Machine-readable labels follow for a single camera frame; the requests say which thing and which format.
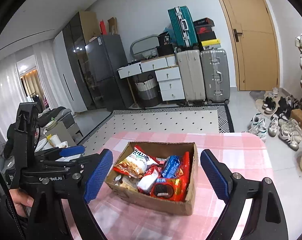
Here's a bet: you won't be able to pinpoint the clear wafer stick pack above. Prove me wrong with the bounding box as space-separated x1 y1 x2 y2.
113 174 139 191

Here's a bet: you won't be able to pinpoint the shrimp noodle snack bag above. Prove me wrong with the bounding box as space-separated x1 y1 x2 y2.
113 145 159 179

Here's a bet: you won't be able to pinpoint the white red snack pack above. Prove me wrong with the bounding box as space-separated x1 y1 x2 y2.
137 165 162 194

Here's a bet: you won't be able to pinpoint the large red snack bag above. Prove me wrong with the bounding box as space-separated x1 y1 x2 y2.
176 151 190 202

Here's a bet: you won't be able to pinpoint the red oreo pack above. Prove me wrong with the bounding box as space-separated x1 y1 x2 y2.
150 178 186 202

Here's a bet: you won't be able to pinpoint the blue oreo cookie pack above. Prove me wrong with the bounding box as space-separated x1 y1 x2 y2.
161 155 180 179

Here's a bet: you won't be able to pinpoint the left hand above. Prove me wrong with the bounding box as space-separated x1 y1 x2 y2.
9 189 34 218

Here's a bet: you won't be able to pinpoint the pink checkered tablecloth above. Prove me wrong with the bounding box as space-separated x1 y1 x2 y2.
84 132 273 239

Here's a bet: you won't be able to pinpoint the shoes on floor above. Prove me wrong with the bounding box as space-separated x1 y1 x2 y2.
247 88 302 151

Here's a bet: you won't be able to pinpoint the small cardboard box floor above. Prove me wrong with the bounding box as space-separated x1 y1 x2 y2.
290 109 302 129

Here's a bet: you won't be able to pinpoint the woven laundry basket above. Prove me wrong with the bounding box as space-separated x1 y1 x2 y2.
135 74 162 108

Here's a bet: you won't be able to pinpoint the SF cardboard box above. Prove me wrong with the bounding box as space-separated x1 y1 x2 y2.
105 141 198 216

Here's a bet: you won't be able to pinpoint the dark grey refrigerator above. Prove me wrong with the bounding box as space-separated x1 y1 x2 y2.
85 34 134 111

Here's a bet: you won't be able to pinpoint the dotted white rug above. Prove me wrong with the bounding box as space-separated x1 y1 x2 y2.
78 104 235 153

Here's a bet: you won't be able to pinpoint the black glass wardrobe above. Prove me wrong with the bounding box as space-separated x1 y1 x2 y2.
62 11 101 110

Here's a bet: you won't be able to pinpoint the white drawer desk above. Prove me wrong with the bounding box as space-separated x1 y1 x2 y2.
117 54 185 102

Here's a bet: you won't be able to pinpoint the arched mirror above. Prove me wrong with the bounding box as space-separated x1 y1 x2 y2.
130 35 159 60

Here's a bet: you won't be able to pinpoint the black bag on desk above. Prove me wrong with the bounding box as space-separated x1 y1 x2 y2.
156 31 174 56

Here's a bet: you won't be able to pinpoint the beige suitcase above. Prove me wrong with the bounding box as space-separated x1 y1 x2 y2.
176 49 206 103

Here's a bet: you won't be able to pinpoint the silver suitcase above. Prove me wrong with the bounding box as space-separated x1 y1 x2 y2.
200 48 230 104

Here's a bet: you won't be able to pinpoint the teal suitcase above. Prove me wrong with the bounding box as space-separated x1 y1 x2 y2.
168 6 198 48

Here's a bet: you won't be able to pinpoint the stacked shoe boxes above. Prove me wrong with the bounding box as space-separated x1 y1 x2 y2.
193 17 221 50

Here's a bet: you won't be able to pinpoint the wooden door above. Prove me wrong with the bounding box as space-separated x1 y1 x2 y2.
219 0 280 91

